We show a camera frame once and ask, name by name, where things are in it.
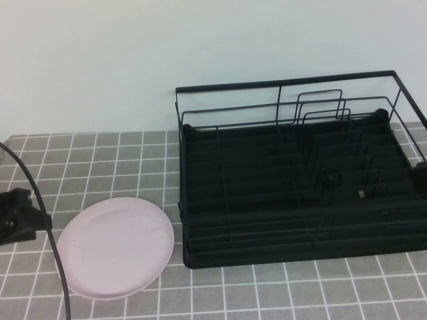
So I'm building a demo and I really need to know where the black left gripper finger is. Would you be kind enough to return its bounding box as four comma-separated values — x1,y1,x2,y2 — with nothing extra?
0,188,33,225
0,205,53,247

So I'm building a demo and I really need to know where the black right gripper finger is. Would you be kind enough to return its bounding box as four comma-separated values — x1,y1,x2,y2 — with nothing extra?
412,161,427,188

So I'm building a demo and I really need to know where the pink round plate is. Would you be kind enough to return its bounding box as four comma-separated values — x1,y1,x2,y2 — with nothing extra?
55,196,175,299

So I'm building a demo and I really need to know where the grey white checked tablecloth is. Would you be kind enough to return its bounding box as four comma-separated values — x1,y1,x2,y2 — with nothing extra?
0,122,427,320

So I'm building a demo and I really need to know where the black plastic drain tray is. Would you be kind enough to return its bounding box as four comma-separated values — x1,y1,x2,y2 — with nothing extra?
178,109,427,269

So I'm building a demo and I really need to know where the black left camera cable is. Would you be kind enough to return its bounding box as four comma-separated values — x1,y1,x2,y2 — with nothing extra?
0,141,71,320

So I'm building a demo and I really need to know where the black wire dish rack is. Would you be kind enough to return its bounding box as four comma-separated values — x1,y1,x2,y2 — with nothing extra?
174,69,427,269

